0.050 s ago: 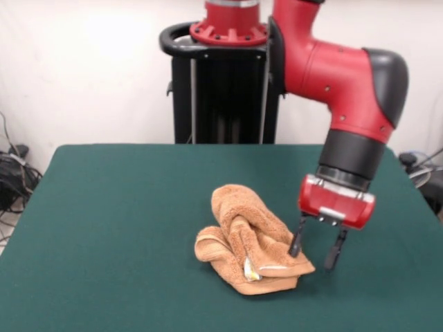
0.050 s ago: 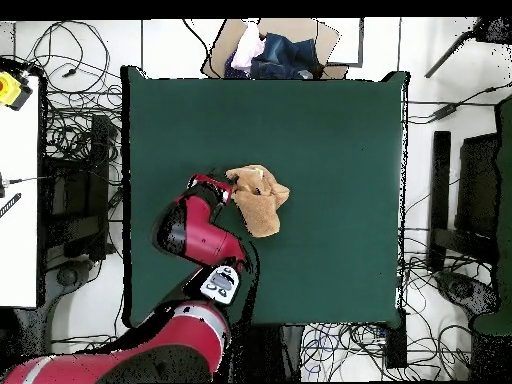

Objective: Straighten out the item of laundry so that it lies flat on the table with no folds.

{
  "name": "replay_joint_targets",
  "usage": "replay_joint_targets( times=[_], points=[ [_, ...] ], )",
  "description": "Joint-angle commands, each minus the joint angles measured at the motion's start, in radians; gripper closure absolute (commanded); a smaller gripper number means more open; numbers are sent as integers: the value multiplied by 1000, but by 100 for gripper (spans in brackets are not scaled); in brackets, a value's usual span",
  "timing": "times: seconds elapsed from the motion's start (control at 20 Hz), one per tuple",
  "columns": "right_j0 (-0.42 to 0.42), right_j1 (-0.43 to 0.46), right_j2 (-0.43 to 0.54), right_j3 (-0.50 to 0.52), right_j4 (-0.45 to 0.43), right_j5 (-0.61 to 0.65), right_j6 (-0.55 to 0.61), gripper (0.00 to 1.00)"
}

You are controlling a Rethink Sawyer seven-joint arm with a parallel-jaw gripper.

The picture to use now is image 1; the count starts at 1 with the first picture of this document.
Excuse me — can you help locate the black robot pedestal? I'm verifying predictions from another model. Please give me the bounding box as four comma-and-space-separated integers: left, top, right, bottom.
159, 21, 288, 145

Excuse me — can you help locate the black cable tangle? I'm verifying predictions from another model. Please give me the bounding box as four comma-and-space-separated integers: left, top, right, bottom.
0, 110, 44, 243

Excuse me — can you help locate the grey round base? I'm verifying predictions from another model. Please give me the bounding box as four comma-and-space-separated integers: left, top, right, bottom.
410, 165, 433, 190

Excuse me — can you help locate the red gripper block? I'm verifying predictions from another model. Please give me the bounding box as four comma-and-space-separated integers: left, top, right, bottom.
289, 174, 377, 273

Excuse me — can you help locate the dark green tablecloth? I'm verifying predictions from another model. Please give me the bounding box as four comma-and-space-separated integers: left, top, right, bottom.
0, 144, 443, 332

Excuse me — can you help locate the tan terry towel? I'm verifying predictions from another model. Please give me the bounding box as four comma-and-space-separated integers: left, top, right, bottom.
194, 185, 316, 296

